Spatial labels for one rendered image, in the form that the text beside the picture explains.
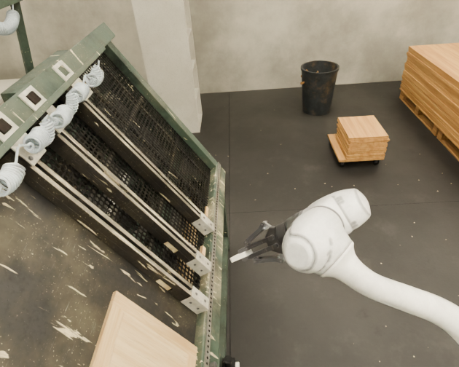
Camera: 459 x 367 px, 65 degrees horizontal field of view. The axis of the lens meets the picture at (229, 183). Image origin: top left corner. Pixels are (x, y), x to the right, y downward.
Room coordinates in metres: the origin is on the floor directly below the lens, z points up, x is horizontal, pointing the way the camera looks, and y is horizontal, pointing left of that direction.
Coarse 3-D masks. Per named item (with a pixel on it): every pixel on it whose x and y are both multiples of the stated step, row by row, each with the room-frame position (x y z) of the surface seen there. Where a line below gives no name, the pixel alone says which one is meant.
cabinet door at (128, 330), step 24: (120, 312) 0.82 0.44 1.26; (144, 312) 0.88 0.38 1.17; (120, 336) 0.74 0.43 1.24; (144, 336) 0.79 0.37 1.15; (168, 336) 0.84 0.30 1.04; (96, 360) 0.62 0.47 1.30; (120, 360) 0.66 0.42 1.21; (144, 360) 0.70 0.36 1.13; (168, 360) 0.75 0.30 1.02; (192, 360) 0.81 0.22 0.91
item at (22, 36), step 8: (0, 0) 2.17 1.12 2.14; (8, 0) 2.24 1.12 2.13; (16, 0) 2.32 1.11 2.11; (0, 8) 2.14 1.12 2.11; (16, 8) 2.37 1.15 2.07; (24, 24) 2.39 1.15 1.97; (24, 32) 2.38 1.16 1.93; (24, 40) 2.37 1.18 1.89; (24, 48) 2.37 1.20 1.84; (24, 56) 2.36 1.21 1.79; (24, 64) 2.38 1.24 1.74; (32, 64) 2.39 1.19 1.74
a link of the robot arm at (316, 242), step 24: (312, 216) 0.58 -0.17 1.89; (336, 216) 0.60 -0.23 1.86; (288, 240) 0.52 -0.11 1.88; (312, 240) 0.50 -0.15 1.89; (336, 240) 0.52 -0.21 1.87; (312, 264) 0.47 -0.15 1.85; (336, 264) 0.49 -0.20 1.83; (360, 264) 0.50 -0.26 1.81; (360, 288) 0.46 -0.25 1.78; (384, 288) 0.46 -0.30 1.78; (408, 288) 0.48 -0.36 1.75; (408, 312) 0.45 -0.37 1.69; (432, 312) 0.45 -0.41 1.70; (456, 312) 0.45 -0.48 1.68; (456, 336) 0.42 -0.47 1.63
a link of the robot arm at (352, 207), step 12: (336, 192) 0.69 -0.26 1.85; (348, 192) 0.67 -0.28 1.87; (360, 192) 0.68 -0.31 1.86; (312, 204) 0.69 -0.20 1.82; (324, 204) 0.65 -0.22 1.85; (336, 204) 0.65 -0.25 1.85; (348, 204) 0.64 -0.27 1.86; (360, 204) 0.63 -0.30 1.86; (348, 216) 0.62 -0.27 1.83; (360, 216) 0.62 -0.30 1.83; (348, 228) 0.61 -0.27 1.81
